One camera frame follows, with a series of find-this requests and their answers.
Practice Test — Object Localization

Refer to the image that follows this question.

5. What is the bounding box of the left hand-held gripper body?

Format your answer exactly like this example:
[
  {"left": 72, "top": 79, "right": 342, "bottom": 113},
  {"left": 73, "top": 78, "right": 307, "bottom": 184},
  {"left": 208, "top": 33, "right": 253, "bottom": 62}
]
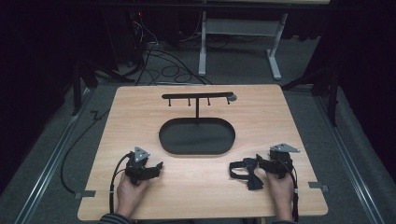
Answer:
[{"left": 124, "top": 146, "right": 151, "bottom": 187}]

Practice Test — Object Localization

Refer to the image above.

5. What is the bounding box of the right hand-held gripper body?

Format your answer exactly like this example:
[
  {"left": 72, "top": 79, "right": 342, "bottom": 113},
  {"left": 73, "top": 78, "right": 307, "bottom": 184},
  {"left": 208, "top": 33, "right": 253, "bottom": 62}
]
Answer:
[{"left": 268, "top": 142, "right": 302, "bottom": 180}]

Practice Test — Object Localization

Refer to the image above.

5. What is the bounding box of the person's left hand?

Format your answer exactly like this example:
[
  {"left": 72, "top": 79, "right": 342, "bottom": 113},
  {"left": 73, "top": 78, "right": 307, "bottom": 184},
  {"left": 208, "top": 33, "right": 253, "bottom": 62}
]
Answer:
[{"left": 116, "top": 173, "right": 150, "bottom": 219}]

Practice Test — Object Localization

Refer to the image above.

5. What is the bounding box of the person's right hand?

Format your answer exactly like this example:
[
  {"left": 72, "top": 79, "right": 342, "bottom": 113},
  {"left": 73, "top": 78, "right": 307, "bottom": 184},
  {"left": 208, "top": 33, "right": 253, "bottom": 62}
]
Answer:
[{"left": 266, "top": 173, "right": 295, "bottom": 221}]

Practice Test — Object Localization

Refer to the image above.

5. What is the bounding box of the grey tape strip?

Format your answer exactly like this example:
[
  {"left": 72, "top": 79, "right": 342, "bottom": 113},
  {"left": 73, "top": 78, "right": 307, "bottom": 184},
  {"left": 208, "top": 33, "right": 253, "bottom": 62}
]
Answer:
[
  {"left": 307, "top": 181, "right": 330, "bottom": 193},
  {"left": 74, "top": 189, "right": 97, "bottom": 201}
]

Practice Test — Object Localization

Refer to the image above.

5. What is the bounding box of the black hook rack with tray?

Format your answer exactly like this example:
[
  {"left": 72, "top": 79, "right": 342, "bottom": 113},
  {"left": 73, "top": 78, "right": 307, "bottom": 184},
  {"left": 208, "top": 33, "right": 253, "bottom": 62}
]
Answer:
[{"left": 158, "top": 91, "right": 238, "bottom": 156}]

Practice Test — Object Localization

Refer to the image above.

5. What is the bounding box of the black metal stand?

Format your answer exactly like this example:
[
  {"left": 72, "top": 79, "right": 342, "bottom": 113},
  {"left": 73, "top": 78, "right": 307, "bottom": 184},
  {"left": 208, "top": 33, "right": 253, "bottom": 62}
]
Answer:
[
  {"left": 70, "top": 58, "right": 136, "bottom": 118},
  {"left": 280, "top": 60, "right": 341, "bottom": 128}
]

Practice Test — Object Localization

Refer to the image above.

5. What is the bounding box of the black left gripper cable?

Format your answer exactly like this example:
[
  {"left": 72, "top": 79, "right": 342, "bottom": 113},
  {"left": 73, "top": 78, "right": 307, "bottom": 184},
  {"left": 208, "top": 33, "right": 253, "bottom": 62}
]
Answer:
[{"left": 108, "top": 152, "right": 133, "bottom": 215}]

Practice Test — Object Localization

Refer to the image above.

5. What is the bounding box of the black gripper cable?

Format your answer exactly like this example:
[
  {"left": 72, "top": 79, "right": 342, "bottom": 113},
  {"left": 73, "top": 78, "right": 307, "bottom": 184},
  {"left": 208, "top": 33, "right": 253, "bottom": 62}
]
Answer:
[
  {"left": 290, "top": 167, "right": 300, "bottom": 224},
  {"left": 108, "top": 152, "right": 133, "bottom": 215}
]

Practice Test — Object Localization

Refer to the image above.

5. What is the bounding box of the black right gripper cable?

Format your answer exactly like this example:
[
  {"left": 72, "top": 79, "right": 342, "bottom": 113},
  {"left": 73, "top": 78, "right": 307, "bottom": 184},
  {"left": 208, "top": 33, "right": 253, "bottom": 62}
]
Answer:
[{"left": 290, "top": 167, "right": 300, "bottom": 224}]

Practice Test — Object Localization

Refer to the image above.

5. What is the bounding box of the long black floor cable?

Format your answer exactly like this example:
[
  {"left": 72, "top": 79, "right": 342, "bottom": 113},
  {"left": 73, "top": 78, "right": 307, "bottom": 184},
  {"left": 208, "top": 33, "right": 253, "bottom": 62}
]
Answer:
[{"left": 60, "top": 107, "right": 111, "bottom": 194}]

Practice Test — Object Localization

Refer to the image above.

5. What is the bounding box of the metal floor rail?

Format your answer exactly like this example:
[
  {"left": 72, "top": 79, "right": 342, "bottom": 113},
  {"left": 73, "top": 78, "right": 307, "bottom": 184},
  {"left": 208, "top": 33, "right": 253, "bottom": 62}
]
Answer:
[
  {"left": 13, "top": 88, "right": 96, "bottom": 224},
  {"left": 312, "top": 95, "right": 388, "bottom": 224}
]

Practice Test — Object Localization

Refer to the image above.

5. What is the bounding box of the tangle of black floor cables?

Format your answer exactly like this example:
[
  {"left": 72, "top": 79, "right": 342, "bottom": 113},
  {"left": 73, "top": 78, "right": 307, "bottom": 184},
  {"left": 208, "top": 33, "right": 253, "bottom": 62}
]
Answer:
[{"left": 129, "top": 12, "right": 214, "bottom": 87}]

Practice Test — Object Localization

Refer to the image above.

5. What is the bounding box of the white metal desk frame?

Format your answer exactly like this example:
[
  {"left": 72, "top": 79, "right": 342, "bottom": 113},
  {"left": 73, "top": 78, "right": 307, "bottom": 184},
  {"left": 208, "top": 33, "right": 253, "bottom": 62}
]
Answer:
[{"left": 198, "top": 10, "right": 290, "bottom": 81}]

